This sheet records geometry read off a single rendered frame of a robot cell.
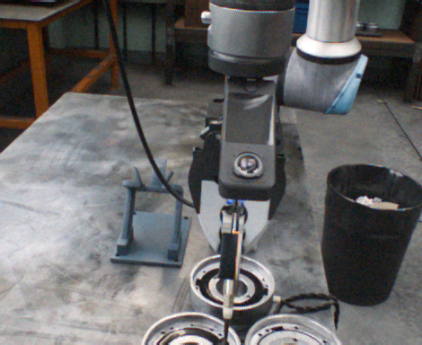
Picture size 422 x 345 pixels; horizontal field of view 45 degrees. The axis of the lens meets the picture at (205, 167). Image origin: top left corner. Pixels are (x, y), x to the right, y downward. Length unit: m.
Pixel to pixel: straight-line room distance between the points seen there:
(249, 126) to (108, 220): 0.44
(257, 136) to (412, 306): 1.68
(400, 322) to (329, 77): 1.20
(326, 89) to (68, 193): 0.49
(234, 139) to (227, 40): 0.08
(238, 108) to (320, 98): 0.54
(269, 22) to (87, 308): 0.41
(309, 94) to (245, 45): 0.54
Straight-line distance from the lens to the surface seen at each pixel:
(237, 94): 0.45
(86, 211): 0.85
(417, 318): 2.02
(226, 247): 0.53
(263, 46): 0.44
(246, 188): 0.40
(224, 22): 0.45
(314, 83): 0.96
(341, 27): 0.94
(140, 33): 4.65
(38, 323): 0.66
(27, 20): 2.53
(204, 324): 0.60
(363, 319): 1.94
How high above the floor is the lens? 1.24
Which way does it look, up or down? 27 degrees down
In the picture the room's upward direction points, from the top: 3 degrees clockwise
